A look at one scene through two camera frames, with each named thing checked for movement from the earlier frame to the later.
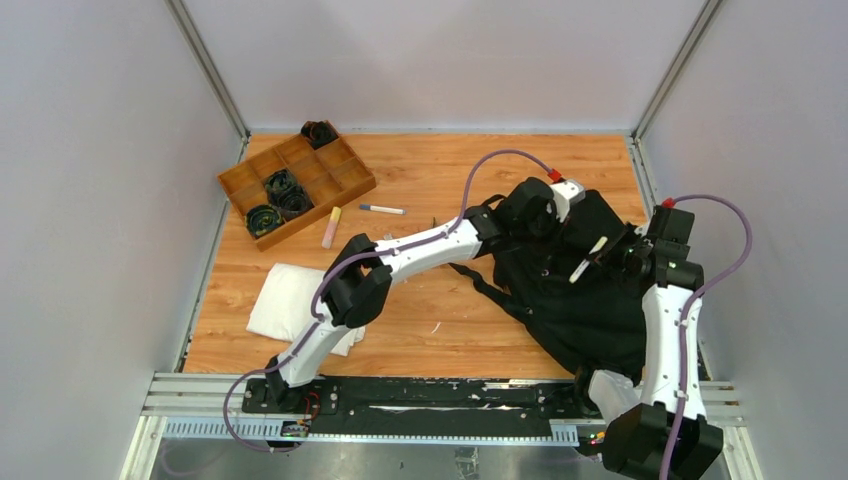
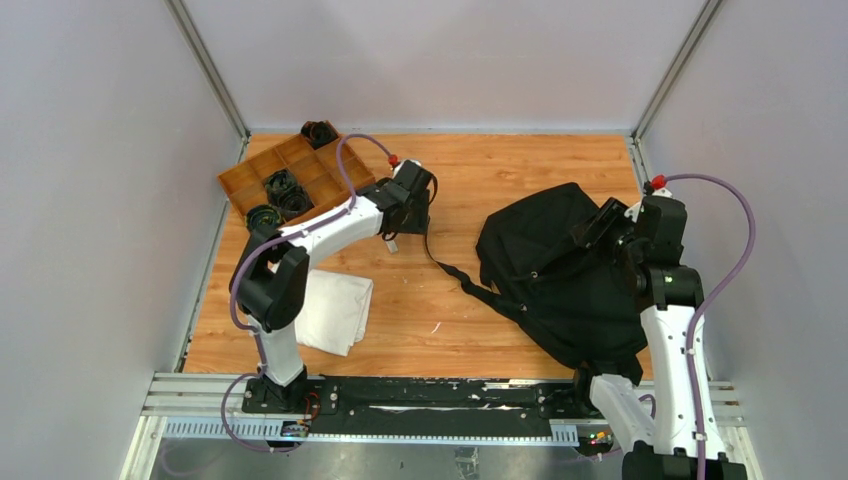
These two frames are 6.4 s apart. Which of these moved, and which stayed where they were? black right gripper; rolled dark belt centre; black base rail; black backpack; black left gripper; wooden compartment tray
Moved: black right gripper; black left gripper
Stayed: wooden compartment tray; black backpack; black base rail; rolled dark belt centre
